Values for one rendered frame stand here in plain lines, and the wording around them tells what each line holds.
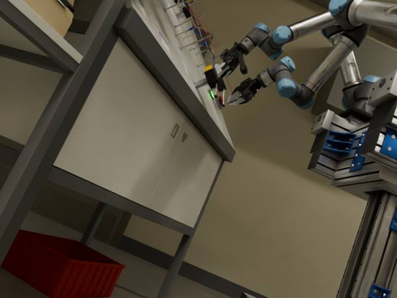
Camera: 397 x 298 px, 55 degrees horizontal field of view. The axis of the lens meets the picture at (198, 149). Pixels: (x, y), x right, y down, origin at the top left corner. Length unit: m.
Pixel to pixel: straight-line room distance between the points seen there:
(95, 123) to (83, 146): 0.07
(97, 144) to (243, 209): 2.53
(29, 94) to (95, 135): 0.21
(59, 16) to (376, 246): 1.26
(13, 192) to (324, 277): 3.23
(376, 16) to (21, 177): 1.33
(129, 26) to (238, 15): 3.01
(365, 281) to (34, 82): 1.26
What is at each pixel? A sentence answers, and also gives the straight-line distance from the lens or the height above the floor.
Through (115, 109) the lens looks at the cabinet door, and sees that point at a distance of 1.17.
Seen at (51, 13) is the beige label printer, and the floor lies 0.70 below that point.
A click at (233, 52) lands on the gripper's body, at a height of 1.28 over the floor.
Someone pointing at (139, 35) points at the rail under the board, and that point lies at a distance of 1.13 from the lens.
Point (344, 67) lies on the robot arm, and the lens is 2.13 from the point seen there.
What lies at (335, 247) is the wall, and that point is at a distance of 3.85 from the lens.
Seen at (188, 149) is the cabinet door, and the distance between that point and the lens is 1.64.
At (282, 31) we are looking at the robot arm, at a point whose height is 1.38.
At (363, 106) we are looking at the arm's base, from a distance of 1.92.
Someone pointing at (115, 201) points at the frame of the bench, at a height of 0.38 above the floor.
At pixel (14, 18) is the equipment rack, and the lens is 0.84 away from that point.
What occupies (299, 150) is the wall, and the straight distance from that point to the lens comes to 3.76.
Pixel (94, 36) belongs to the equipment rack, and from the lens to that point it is 0.99.
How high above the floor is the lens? 0.39
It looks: 11 degrees up
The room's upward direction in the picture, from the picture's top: 24 degrees clockwise
